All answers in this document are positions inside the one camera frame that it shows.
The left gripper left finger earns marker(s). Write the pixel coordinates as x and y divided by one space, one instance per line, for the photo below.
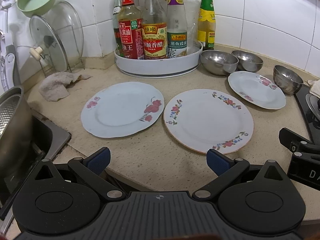
89 170

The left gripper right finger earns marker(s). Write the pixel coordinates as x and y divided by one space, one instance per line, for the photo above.
228 171

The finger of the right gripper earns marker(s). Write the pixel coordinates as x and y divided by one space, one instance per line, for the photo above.
296 143

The white plate colourful floral rim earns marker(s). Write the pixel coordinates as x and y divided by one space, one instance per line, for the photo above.
201 119

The steel bowl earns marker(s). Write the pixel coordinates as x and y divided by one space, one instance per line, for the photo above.
219 63
287 80
248 61

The white plate red flowers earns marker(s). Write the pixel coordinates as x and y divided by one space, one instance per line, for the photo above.
122 109

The small white floral plate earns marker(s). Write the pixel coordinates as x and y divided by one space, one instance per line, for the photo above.
257 90

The black gas stove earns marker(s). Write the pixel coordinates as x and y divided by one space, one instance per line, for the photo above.
312 123

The stainless steel sink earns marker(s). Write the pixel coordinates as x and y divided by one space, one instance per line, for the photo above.
47 141

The white cloth by stove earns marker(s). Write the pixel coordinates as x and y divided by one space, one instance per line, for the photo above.
314 87

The beige dish cloth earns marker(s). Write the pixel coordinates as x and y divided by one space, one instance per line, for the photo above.
54 87

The white rotating condiment rack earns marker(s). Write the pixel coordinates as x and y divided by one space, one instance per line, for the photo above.
161 67

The white utensil hanging left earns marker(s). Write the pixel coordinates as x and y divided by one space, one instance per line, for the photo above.
9 70

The glass pot lid with knob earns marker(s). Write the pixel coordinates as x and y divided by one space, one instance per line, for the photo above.
47 39

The green yellow oyster sauce bottle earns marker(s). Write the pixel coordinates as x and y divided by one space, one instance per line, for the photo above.
206 25

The purple label fish sauce bottle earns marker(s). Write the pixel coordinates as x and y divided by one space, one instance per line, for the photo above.
176 29

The yellow label vinegar bottle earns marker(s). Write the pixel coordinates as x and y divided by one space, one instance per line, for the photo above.
155 40

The large glass lid behind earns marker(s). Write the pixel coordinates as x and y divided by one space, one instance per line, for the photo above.
64 19

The red label soy sauce bottle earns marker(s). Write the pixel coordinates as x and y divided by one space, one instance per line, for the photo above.
130 27

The green label bottle behind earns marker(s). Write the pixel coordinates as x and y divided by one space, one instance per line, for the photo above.
116 11

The wire lid rack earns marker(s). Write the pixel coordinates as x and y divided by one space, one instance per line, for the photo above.
47 69

